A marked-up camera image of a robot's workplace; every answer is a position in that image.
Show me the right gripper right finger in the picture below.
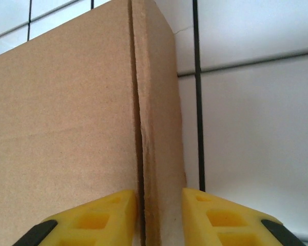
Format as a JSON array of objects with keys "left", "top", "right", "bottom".
[{"left": 181, "top": 187, "right": 308, "bottom": 246}]

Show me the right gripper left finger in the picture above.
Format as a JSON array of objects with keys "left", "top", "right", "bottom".
[{"left": 14, "top": 189, "right": 139, "bottom": 246}]

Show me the brown cardboard box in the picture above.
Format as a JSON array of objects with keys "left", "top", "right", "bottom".
[{"left": 0, "top": 0, "right": 188, "bottom": 246}]

